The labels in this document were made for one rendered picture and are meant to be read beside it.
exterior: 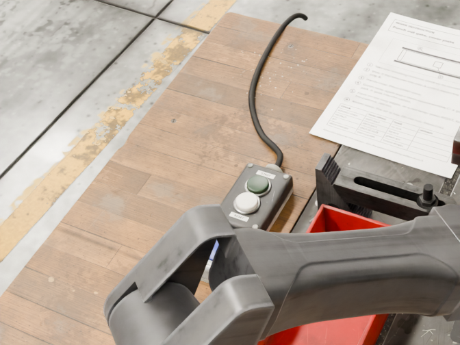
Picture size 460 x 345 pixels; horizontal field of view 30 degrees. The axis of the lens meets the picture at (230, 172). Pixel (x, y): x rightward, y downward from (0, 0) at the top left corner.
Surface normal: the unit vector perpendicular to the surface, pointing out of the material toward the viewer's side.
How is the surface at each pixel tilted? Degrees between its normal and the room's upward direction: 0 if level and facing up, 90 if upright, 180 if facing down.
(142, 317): 18
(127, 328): 42
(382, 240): 26
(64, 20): 0
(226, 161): 0
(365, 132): 1
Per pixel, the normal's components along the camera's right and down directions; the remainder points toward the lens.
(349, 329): -0.11, -0.67
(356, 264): 0.29, -0.76
